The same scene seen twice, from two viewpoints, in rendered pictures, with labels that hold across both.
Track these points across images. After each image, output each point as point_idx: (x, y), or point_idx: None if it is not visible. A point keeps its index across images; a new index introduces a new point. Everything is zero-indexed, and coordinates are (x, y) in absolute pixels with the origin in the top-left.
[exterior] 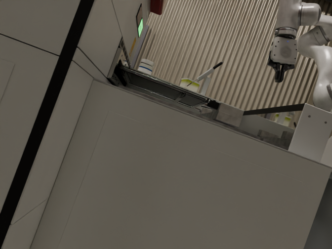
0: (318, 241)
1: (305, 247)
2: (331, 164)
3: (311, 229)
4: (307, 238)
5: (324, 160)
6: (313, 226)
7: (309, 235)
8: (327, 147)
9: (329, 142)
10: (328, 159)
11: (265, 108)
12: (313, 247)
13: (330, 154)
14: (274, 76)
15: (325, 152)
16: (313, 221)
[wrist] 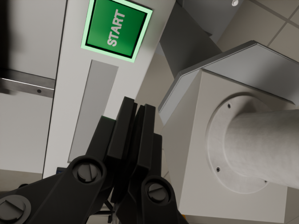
0: (172, 75)
1: (169, 59)
2: (163, 136)
3: (173, 69)
4: (171, 62)
5: (174, 124)
6: (175, 72)
7: (172, 66)
8: (182, 135)
9: (184, 144)
10: (170, 133)
11: (51, 109)
12: (170, 69)
13: (171, 138)
14: (96, 128)
15: (180, 129)
16: (176, 72)
